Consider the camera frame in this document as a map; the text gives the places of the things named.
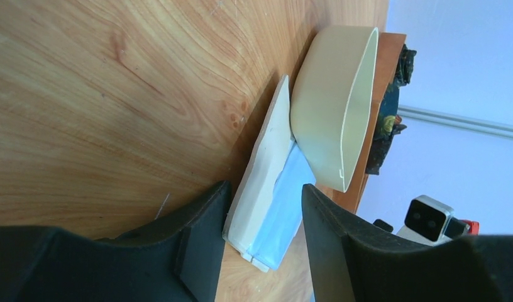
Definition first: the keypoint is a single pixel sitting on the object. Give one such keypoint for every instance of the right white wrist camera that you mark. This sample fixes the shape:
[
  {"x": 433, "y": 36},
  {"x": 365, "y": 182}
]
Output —
[{"x": 431, "y": 222}]

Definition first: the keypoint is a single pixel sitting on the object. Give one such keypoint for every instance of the white leather card holder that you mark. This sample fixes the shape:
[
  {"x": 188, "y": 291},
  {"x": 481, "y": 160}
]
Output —
[{"x": 266, "y": 214}]

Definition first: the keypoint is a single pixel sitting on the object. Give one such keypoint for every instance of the right corner aluminium post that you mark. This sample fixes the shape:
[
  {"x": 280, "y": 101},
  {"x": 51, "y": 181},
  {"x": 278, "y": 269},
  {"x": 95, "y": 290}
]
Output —
[{"x": 456, "y": 121}]

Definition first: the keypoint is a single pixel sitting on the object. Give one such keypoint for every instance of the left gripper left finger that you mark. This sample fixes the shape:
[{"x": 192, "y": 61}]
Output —
[{"x": 176, "y": 257}]

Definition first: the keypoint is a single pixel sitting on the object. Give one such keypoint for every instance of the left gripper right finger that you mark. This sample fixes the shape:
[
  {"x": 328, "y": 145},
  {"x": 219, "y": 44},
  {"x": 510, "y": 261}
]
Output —
[{"x": 353, "y": 260}]

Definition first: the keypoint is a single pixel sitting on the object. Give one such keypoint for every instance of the blue coiled belt left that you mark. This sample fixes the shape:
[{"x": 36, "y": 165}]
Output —
[{"x": 388, "y": 125}]

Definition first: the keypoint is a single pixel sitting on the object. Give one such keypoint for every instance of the black coiled belt top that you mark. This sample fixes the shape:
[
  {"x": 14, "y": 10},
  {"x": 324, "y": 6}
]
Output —
[{"x": 405, "y": 67}]

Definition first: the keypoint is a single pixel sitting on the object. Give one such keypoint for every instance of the beige oval tray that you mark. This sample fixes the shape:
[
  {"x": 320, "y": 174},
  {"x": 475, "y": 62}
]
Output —
[{"x": 331, "y": 101}]

